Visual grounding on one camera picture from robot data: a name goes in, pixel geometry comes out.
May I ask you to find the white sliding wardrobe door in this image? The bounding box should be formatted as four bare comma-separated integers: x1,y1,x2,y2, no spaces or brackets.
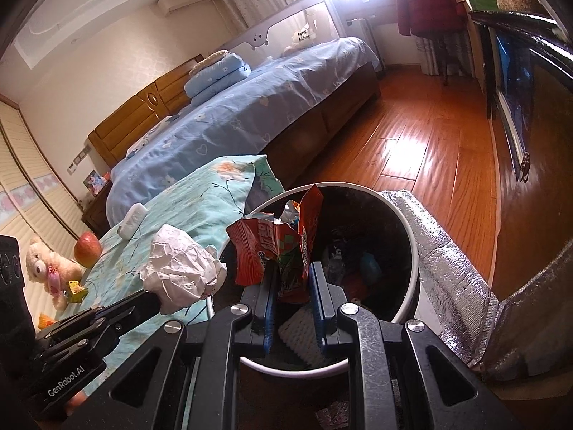
0,94,88,252

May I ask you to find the white teddy bear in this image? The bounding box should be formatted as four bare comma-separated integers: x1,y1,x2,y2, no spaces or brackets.
24,238,83,311

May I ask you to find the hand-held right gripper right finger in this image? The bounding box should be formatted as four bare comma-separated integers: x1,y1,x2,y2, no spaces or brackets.
311,261,526,430

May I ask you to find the red snack wrapper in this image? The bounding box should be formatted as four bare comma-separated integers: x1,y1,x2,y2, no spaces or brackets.
225,183,324,304

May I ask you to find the black glass-door cabinet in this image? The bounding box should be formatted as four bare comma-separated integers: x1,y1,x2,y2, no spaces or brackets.
468,9,573,287

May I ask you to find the red jacket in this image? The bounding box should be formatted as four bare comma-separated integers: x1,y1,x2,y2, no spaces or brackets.
395,0,468,37

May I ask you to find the bed with blue sheet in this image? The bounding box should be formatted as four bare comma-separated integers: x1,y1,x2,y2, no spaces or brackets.
107,36,381,225

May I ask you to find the pale yellow pillow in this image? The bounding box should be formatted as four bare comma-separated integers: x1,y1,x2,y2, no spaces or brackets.
190,50,233,75

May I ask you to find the wooden headboard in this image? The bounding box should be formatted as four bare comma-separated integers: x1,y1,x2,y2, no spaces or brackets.
87,54,207,171

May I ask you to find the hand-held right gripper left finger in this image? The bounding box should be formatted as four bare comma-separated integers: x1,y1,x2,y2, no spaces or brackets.
58,262,278,430

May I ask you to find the blue print pillow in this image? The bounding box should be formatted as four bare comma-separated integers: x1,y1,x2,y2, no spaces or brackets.
125,114,180,159

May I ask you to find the white bed guard rail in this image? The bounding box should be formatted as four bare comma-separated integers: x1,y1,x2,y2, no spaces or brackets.
215,0,341,61

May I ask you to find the silver insulated bag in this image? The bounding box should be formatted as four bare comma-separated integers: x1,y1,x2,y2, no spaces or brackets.
378,189,509,368

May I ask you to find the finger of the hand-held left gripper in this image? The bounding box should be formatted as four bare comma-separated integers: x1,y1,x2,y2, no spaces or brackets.
31,318,135,363
36,290,162,339

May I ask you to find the light blue wrapper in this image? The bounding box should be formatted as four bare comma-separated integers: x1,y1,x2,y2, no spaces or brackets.
360,253,383,281

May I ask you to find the folded blue blanket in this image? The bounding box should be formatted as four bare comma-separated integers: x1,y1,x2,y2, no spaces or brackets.
184,53,252,98

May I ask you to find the wooden wardrobe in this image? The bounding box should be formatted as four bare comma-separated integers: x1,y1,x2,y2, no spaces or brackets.
436,0,482,81

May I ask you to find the red apple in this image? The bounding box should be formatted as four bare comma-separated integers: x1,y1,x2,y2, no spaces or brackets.
73,231,101,268

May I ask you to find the black bin with white rim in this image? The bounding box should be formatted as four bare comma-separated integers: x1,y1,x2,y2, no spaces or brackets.
210,182,422,374

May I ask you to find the photo frame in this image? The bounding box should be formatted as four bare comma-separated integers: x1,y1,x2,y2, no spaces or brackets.
83,169,107,195

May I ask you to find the white tissue packet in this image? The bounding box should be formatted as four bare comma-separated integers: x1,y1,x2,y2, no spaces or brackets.
117,203,148,239

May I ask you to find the yellow wrapper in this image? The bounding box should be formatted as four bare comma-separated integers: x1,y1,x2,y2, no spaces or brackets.
66,280,89,303

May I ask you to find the dark wooden nightstand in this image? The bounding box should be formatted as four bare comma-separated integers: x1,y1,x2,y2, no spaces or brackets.
81,179,115,240

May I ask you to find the teal floral blanket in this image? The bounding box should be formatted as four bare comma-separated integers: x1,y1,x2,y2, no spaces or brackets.
33,154,287,404

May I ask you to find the white foam fruit net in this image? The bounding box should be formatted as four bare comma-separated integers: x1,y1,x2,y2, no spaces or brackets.
278,309,327,366

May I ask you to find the white paper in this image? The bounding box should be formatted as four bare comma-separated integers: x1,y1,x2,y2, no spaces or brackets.
138,224,228,316

